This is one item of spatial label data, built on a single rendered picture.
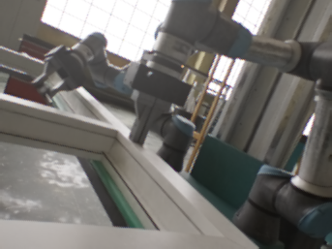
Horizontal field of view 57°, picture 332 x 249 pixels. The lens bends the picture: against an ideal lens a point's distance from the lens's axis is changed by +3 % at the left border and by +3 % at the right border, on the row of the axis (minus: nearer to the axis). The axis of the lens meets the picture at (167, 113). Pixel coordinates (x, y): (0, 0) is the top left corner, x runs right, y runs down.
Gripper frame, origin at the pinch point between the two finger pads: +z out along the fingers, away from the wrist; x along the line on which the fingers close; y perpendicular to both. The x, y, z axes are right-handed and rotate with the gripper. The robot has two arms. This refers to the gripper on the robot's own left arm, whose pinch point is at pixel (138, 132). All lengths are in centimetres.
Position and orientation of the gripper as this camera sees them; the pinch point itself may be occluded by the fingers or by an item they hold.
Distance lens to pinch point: 62.3
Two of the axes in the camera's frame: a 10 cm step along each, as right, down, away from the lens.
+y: 4.6, 2.7, -8.5
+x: 8.0, 2.8, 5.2
